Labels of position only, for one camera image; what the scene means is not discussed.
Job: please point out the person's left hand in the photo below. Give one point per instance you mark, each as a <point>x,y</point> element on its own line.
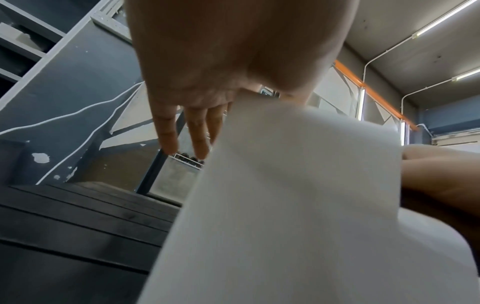
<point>210,50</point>

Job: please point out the person's right hand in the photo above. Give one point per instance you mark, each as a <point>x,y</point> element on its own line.
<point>442,175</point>

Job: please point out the white cloth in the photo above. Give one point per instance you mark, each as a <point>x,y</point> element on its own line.
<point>300,193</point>

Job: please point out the white air conditioner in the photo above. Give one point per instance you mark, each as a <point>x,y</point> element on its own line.
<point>455,138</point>

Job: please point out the white conduit pipe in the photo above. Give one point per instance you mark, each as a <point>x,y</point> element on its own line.
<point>416,92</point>
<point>378,55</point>

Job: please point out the short ceiling tube light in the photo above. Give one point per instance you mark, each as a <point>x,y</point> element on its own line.
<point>467,74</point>

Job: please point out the orange beam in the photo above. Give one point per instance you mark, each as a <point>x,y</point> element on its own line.
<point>375,89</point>

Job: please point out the white crate with dark items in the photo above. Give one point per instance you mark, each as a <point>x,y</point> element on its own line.
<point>187,163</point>

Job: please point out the long ceiling tube light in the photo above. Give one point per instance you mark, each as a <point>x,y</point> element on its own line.
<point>446,17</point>

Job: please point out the white shelving unit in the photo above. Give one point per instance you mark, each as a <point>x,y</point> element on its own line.
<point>41,38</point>

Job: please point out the dark slatted wooden bench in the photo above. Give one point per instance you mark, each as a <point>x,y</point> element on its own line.
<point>75,237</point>

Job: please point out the vertical wall tube light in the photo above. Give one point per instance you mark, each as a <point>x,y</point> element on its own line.
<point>403,133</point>
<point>362,104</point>

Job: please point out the blue metal post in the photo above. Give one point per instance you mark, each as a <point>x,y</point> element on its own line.
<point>152,172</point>

